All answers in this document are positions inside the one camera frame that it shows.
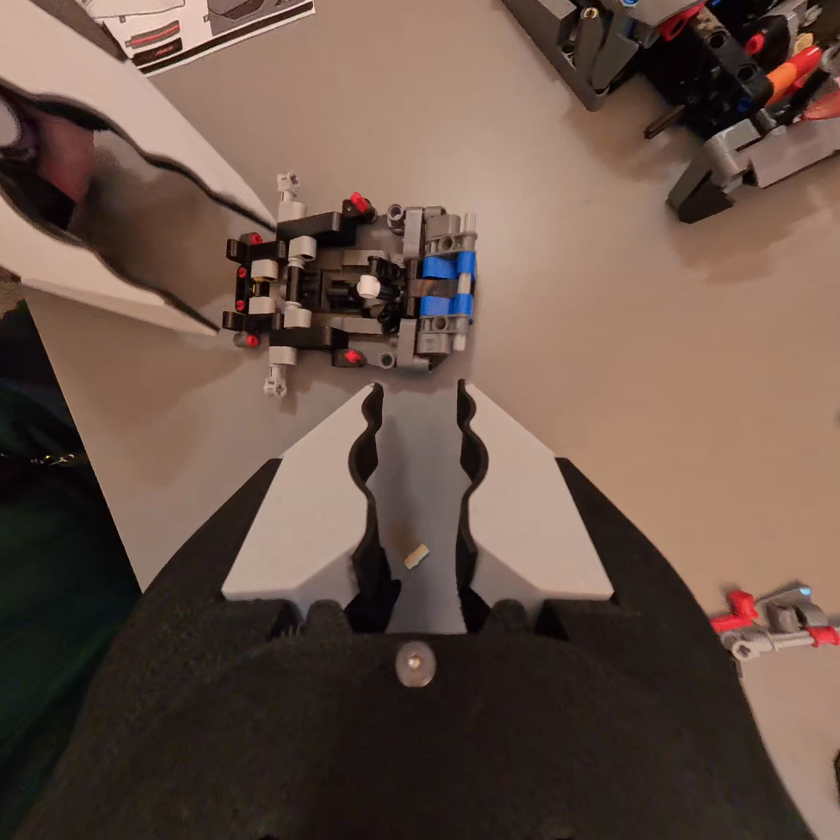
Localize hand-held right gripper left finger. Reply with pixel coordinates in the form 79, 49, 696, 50
222, 382, 401, 634

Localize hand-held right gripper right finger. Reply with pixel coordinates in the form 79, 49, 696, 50
456, 379, 614, 634

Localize person's dark green shirt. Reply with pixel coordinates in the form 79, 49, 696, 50
0, 298, 142, 840

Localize lego sticker sheet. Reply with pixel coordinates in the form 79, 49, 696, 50
79, 0, 316, 76

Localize small lego car subassembly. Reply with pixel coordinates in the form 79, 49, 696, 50
222, 172, 478, 398

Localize large lego car chassis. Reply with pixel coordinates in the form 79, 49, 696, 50
502, 0, 840, 224

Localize grey lego axle with red parts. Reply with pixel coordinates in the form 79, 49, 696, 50
710, 584, 840, 660

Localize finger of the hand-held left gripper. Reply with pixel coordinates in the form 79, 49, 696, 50
0, 0, 278, 232
0, 171, 222, 337

